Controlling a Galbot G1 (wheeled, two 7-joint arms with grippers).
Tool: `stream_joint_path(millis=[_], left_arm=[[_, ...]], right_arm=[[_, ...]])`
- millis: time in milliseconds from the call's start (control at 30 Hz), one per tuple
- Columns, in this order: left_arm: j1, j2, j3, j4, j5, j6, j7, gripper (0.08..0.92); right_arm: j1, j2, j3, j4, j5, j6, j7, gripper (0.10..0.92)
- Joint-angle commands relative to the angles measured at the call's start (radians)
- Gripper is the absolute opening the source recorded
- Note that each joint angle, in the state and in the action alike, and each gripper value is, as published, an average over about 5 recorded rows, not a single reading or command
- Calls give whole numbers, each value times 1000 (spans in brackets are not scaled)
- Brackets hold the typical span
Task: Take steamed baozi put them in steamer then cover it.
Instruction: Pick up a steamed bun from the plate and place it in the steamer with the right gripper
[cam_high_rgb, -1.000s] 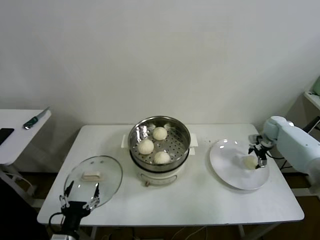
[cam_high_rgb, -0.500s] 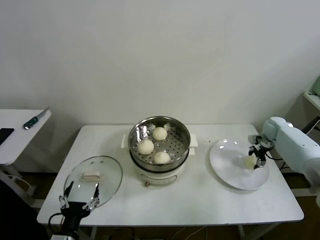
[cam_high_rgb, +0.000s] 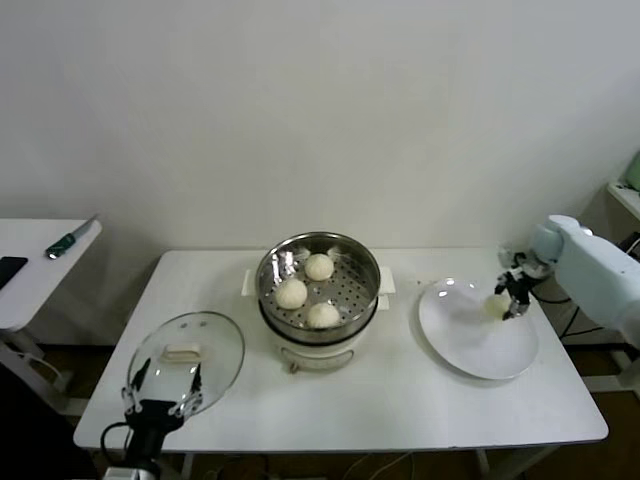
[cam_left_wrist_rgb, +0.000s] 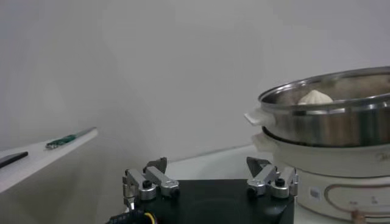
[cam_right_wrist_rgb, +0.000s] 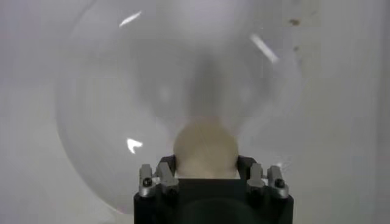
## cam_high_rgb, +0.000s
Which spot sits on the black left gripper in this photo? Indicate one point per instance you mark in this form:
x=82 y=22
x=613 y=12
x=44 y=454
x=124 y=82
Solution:
x=152 y=417

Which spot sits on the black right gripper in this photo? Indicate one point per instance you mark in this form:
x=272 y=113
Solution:
x=519 y=285

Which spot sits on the white steamed baozi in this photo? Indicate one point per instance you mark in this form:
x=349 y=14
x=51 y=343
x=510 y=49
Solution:
x=291 y=293
x=320 y=266
x=323 y=315
x=496 y=305

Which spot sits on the glass pot lid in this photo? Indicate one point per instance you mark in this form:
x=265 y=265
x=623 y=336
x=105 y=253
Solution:
x=220 y=350

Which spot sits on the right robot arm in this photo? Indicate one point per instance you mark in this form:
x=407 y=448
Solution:
x=595 y=270

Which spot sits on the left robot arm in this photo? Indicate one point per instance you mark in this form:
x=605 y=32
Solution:
x=132 y=474

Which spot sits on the stainless steel steamer basket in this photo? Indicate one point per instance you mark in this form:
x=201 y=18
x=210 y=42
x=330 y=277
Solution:
x=350 y=295

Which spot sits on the white round plate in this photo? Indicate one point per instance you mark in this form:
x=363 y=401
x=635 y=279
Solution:
x=465 y=340

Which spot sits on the white electric cooker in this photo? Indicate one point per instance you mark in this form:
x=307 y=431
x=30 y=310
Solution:
x=315 y=357

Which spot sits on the mint green appliance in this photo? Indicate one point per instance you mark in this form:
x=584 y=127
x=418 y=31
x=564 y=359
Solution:
x=634 y=172

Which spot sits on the black phone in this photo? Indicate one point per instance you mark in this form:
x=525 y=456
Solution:
x=12 y=270

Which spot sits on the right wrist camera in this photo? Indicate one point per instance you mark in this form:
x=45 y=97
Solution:
x=525 y=260

